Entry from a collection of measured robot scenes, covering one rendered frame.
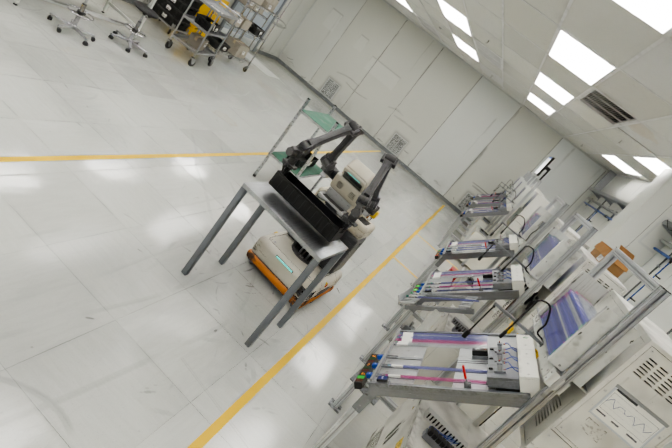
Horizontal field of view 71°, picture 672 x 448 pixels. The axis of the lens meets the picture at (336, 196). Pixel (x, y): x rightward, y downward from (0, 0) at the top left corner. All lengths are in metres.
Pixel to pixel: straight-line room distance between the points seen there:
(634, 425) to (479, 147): 10.38
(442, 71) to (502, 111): 1.78
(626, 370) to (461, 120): 10.49
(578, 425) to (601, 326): 0.44
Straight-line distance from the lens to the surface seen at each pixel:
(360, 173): 3.43
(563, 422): 2.38
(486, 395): 2.33
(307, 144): 3.10
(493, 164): 12.34
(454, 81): 12.50
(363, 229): 3.77
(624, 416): 2.37
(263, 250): 3.81
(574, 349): 2.23
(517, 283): 3.67
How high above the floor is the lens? 1.93
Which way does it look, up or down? 17 degrees down
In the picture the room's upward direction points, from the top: 38 degrees clockwise
